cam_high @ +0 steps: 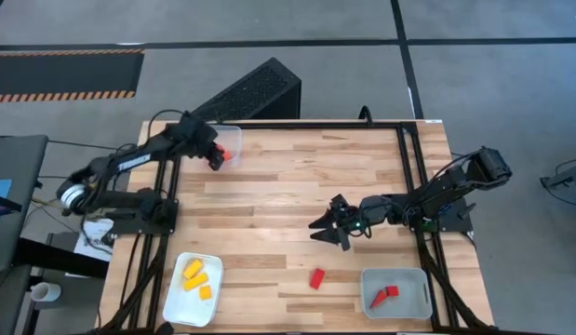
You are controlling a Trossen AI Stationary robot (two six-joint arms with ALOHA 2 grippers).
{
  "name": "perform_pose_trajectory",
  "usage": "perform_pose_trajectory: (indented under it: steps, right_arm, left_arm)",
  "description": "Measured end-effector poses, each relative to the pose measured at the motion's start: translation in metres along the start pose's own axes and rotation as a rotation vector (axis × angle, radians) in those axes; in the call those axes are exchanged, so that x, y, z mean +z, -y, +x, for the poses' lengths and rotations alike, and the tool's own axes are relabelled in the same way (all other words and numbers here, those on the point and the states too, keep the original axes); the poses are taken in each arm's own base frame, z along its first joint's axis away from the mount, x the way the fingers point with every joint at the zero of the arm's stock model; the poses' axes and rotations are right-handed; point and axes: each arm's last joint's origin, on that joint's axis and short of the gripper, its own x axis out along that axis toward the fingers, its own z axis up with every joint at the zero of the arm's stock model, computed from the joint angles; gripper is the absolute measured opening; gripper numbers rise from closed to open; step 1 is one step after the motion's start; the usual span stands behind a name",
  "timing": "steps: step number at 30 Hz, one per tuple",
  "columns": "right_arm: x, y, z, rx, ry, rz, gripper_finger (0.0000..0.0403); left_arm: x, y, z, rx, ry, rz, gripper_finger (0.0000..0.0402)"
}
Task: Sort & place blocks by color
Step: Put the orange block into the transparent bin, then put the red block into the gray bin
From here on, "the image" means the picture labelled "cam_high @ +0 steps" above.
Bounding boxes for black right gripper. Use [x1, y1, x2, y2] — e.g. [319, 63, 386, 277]
[307, 193, 390, 253]

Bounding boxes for black aluminium table frame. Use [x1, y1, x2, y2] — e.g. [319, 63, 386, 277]
[94, 119, 498, 335]

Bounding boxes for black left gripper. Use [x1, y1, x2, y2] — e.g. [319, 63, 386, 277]
[175, 110, 226, 172]

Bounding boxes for grey plastic bin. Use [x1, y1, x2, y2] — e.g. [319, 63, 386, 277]
[360, 267, 434, 320]

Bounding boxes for black mesh computer tower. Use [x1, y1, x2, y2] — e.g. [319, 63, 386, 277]
[188, 56, 302, 121]

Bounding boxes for clear plastic bin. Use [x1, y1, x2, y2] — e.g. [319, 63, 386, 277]
[208, 124, 244, 168]

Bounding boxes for black floor mat orange stripes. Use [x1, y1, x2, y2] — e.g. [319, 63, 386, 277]
[0, 48, 146, 104]

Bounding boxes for dark grey side table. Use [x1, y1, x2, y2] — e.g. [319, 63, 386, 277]
[0, 134, 50, 274]

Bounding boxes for red triangle block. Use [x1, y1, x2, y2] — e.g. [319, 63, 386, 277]
[368, 288, 389, 310]

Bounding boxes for white plastic bin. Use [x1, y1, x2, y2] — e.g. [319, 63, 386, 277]
[161, 252, 225, 328]

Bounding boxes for red rectangular block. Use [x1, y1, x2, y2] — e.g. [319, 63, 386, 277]
[308, 267, 327, 290]

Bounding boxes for white paper sheet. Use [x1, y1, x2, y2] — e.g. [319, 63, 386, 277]
[73, 218, 115, 262]

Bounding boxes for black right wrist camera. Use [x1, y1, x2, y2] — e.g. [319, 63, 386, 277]
[341, 204, 363, 229]

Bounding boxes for white cup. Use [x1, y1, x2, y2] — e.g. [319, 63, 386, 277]
[30, 281, 62, 303]

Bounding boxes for black floor stand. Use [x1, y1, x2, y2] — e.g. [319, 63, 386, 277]
[540, 157, 576, 209]

